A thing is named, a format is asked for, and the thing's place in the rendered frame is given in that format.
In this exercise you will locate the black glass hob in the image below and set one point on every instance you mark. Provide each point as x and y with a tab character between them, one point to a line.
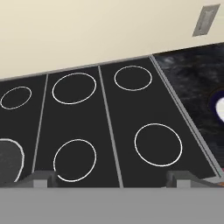
116	122

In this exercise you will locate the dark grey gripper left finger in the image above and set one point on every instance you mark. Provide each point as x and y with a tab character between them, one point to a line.
40	178

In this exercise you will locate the grey wall socket plate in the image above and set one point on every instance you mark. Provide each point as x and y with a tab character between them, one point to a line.
206	20

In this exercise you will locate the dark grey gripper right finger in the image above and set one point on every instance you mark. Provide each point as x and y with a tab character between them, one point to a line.
180	178

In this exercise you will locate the white plate with dark rim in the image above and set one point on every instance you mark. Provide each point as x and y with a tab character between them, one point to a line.
219	108

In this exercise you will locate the grey frying pan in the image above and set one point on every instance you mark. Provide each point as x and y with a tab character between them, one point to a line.
8	162

